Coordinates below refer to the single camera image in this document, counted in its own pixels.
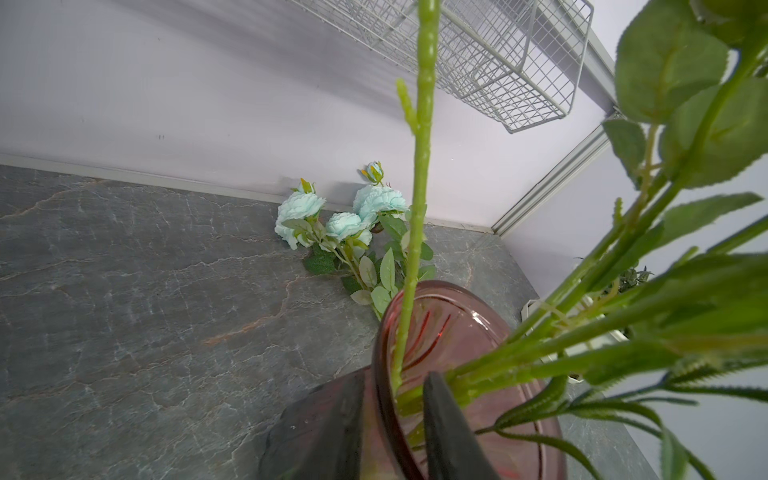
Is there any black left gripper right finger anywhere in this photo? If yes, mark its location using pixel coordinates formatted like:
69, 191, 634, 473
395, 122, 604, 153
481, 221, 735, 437
423, 372, 499, 480

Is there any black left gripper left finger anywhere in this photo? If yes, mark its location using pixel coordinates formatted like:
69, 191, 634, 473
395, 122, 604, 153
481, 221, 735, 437
257, 371, 366, 479

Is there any dark red glass vase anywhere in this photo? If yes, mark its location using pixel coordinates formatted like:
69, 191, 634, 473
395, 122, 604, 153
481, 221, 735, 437
356, 280, 567, 479

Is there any large teal rose spray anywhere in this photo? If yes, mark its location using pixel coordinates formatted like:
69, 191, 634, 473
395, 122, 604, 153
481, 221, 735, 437
274, 162, 410, 318

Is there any teal white rose spray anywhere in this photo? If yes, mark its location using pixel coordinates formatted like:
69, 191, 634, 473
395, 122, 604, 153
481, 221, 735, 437
395, 0, 768, 480

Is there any pink rose spray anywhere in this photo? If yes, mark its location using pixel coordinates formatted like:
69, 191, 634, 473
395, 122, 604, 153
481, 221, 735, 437
390, 0, 441, 393

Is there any white wire basket back wall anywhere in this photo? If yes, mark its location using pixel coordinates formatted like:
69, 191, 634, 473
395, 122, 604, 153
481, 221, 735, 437
299, 0, 594, 133

